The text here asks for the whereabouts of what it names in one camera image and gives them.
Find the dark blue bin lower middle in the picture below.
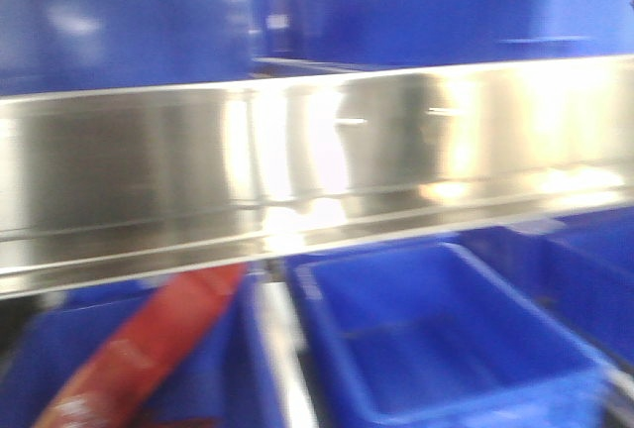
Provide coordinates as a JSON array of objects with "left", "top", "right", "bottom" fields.
[{"left": 285, "top": 242, "right": 610, "bottom": 427}]

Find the dark blue bin upper right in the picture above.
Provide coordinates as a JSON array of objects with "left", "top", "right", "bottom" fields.
[{"left": 254, "top": 0, "right": 633, "bottom": 67}]

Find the dark blue bin lower right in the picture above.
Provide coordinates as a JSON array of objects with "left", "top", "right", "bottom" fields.
[{"left": 460, "top": 209, "right": 633, "bottom": 364}]

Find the dark blue bin upper left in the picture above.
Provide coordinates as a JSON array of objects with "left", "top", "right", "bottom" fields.
[{"left": 1, "top": 0, "right": 251, "bottom": 95}]

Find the steel shelf divider bar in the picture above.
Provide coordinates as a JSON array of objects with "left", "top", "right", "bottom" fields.
[{"left": 255, "top": 271, "right": 320, "bottom": 428}]

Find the red printed snack bag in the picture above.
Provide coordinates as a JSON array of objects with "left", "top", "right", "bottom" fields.
[{"left": 34, "top": 264, "right": 247, "bottom": 427}]

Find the stainless steel shelf rail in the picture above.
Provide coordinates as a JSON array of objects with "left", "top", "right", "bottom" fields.
[{"left": 1, "top": 55, "right": 633, "bottom": 299}]

